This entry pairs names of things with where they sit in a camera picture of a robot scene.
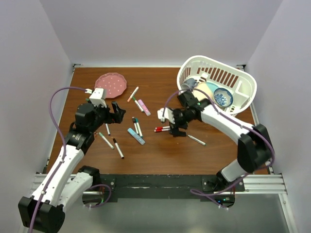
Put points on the purple pink highlighter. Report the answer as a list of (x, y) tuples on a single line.
[(144, 108)]

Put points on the aluminium frame rail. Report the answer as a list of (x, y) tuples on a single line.
[(253, 184)]

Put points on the white plastic basket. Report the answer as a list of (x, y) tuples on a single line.
[(210, 74)]

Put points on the pink polka dot plate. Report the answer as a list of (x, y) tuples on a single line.
[(114, 84)]

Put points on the blue patterned bowl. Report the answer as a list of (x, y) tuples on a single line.
[(223, 98)]

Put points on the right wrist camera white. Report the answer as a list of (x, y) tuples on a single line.
[(165, 114)]

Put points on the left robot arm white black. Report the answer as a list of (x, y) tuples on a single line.
[(45, 209)]

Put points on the peach cap acrylic marker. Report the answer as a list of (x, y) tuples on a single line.
[(133, 93)]

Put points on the black cap whiteboard marker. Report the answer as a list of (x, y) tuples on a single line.
[(135, 124)]

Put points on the light blue highlighter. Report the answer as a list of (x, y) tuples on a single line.
[(136, 136)]

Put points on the black cap marker lower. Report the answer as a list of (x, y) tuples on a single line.
[(118, 148)]

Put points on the pale yellow blue plate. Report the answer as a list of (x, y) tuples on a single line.
[(205, 91)]

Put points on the grey blue mug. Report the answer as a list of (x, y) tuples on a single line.
[(189, 83)]

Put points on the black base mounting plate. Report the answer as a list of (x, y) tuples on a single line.
[(125, 186)]

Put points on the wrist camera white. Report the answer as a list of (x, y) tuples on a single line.
[(98, 96), (165, 114)]

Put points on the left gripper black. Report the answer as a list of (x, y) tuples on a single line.
[(112, 118)]

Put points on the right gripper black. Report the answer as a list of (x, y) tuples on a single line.
[(174, 129)]

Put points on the grey marker near right gripper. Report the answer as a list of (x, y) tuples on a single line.
[(197, 140)]

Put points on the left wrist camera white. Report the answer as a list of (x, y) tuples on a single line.
[(98, 96)]

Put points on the mint cap acrylic marker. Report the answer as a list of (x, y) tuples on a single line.
[(106, 140)]

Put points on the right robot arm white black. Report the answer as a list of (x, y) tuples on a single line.
[(254, 145)]

